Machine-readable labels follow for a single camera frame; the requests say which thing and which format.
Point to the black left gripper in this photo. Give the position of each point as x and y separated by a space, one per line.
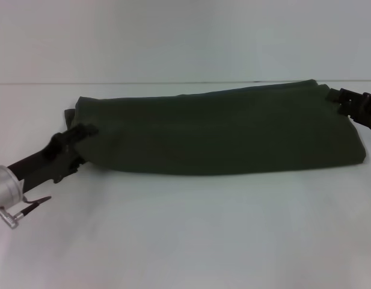
41 162

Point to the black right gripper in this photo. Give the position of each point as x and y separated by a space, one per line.
361 110

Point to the dark green t-shirt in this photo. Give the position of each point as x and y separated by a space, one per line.
218 129

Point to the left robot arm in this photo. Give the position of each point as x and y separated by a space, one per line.
6 189

